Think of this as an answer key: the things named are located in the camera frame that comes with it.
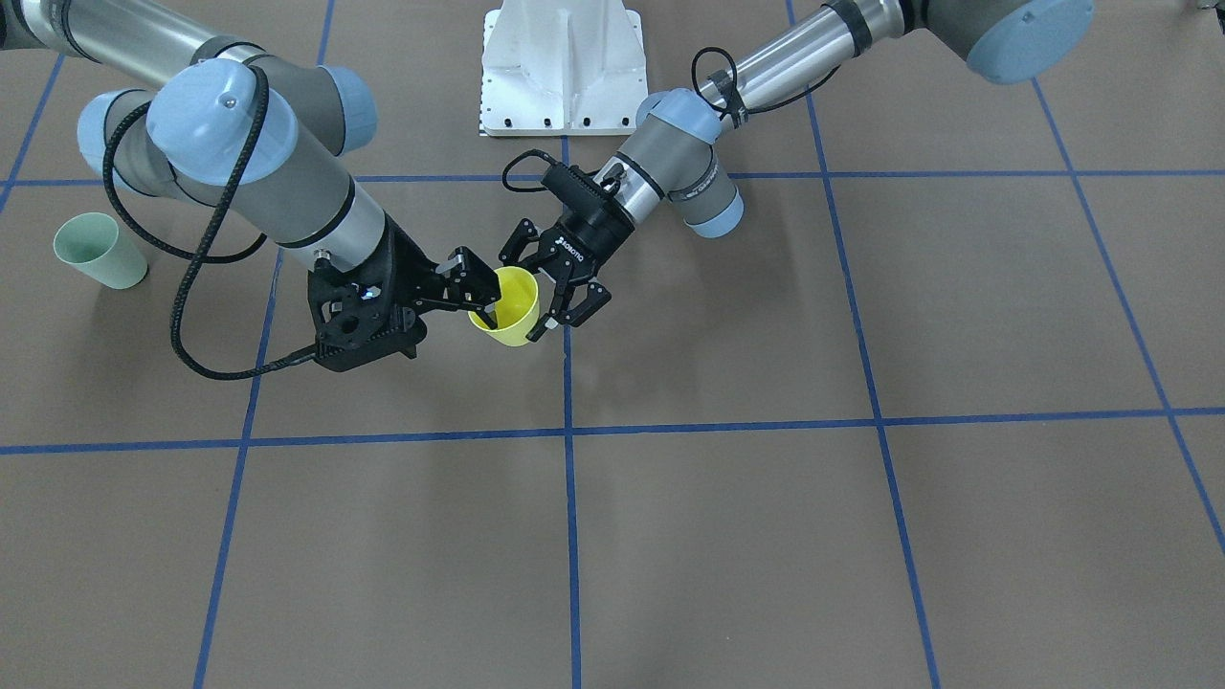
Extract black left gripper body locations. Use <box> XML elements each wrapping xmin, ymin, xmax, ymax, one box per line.
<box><xmin>538</xmin><ymin>166</ymin><xmax>635</xmax><ymax>278</ymax></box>

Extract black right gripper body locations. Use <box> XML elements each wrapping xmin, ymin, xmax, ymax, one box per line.
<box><xmin>356</xmin><ymin>215</ymin><xmax>451</xmax><ymax>318</ymax></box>

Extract yellow cup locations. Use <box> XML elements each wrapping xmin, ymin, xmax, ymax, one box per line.
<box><xmin>467</xmin><ymin>266</ymin><xmax>540</xmax><ymax>347</ymax></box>

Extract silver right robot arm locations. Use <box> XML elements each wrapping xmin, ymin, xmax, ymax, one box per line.
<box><xmin>2</xmin><ymin>1</ymin><xmax>501</xmax><ymax>333</ymax></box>

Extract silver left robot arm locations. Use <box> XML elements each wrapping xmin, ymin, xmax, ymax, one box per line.
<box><xmin>474</xmin><ymin>1</ymin><xmax>1095</xmax><ymax>347</ymax></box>

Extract green cup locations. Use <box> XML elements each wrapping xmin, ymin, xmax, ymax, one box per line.
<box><xmin>53</xmin><ymin>212</ymin><xmax>148</xmax><ymax>291</ymax></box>

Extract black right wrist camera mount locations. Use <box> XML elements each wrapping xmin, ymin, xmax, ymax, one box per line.
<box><xmin>307</xmin><ymin>255</ymin><xmax>426</xmax><ymax>371</ymax></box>

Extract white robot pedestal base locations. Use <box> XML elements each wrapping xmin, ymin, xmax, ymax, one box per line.
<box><xmin>479</xmin><ymin>1</ymin><xmax>648</xmax><ymax>137</ymax></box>

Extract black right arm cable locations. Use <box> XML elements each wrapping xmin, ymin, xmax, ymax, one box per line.
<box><xmin>100</xmin><ymin>65</ymin><xmax>322</xmax><ymax>383</ymax></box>

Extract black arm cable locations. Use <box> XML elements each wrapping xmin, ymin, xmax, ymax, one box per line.
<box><xmin>501</xmin><ymin>47</ymin><xmax>843</xmax><ymax>194</ymax></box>
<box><xmin>100</xmin><ymin>65</ymin><xmax>322</xmax><ymax>383</ymax></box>

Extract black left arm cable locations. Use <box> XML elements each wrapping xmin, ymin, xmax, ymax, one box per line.
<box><xmin>501</xmin><ymin>47</ymin><xmax>843</xmax><ymax>194</ymax></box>

